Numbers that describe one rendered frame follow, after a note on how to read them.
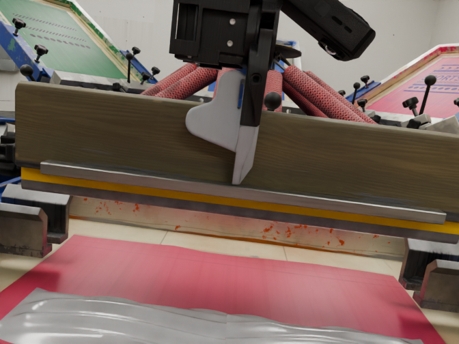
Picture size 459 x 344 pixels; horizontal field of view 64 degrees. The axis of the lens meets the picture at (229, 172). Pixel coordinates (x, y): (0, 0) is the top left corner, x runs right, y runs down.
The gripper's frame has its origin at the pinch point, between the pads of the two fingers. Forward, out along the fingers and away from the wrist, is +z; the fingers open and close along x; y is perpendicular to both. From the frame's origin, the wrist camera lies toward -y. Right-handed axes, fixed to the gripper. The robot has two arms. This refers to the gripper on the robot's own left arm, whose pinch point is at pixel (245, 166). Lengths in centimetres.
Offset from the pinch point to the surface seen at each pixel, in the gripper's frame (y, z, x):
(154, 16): 113, -86, -415
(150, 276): 8.4, 13.7, -3.2
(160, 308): 5.9, 13.4, 3.1
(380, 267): -20.0, 13.6, -13.3
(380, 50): -148, -80, -414
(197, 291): 3.1, 13.7, -1.3
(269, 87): -5, -10, -63
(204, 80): 12, -10, -70
